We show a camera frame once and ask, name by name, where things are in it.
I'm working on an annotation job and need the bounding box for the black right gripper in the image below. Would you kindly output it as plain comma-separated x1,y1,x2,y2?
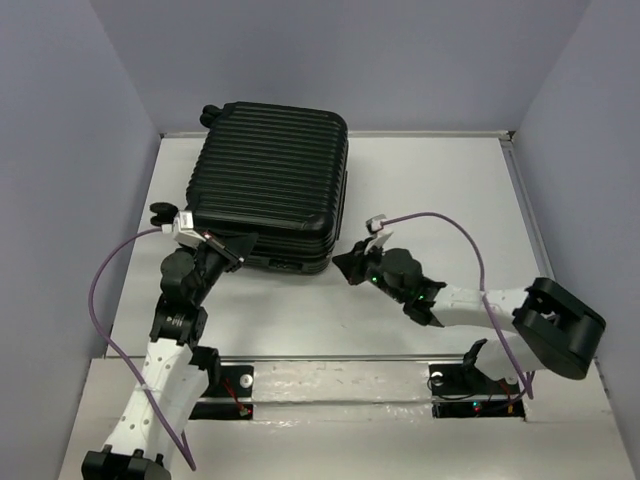
332,237,406,305

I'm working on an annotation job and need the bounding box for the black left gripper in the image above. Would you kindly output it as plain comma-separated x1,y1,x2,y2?
190,228,258,305

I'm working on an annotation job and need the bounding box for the black hard-shell suitcase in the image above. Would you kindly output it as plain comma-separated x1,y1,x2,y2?
185,101,349,275

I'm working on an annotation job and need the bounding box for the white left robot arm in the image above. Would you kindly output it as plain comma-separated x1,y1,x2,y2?
81,231,258,479

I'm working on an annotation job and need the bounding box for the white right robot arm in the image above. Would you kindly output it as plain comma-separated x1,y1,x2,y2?
332,239,606,392

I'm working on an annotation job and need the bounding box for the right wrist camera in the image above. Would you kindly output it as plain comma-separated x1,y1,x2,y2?
365,214,393,253

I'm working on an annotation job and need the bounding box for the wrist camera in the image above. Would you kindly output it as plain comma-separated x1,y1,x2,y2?
161,210,205,248
365,214,393,253

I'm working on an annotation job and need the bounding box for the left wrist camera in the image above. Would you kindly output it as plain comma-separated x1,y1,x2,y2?
161,210,205,248

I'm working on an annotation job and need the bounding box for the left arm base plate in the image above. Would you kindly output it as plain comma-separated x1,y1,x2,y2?
189,363,255,421

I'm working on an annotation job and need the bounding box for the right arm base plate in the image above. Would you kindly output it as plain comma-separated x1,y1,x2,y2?
426,363,526,419

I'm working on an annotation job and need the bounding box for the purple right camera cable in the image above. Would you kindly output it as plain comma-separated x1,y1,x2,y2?
384,212,535,399

